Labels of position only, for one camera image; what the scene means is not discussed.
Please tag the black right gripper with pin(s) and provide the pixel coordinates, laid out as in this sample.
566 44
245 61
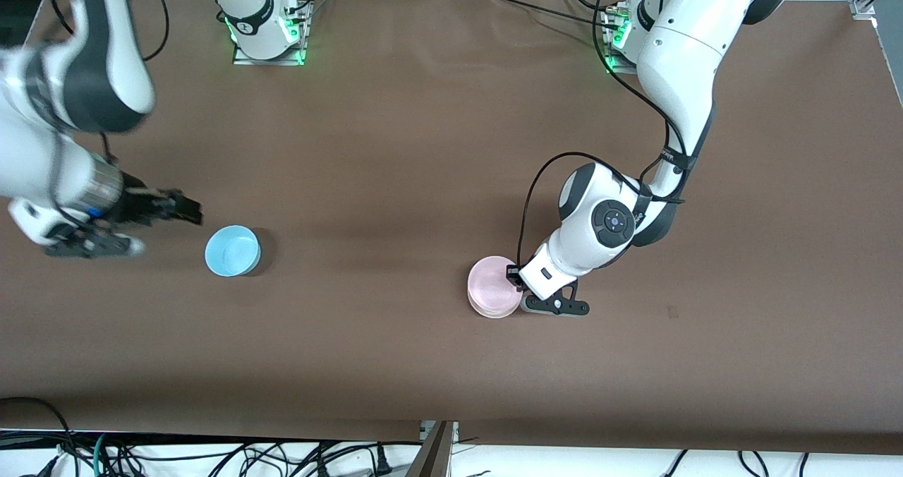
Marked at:
143 204

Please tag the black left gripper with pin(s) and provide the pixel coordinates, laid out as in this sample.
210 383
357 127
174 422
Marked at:
513 276

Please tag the pink bowl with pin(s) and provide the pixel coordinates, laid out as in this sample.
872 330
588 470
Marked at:
490 285

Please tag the blue bowl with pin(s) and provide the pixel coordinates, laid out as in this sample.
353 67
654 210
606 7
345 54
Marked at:
231 251

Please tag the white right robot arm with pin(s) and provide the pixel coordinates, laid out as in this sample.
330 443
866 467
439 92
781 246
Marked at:
106 61

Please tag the white bowl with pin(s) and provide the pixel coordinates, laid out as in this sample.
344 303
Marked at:
495 315

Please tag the brown table cover sheet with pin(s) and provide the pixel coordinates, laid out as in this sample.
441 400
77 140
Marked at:
395 180

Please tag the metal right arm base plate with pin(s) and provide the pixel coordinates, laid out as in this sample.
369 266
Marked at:
296 50

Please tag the aluminium frame post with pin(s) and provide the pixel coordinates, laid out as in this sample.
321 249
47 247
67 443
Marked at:
432 452

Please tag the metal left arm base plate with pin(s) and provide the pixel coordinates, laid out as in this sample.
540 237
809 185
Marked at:
612 57

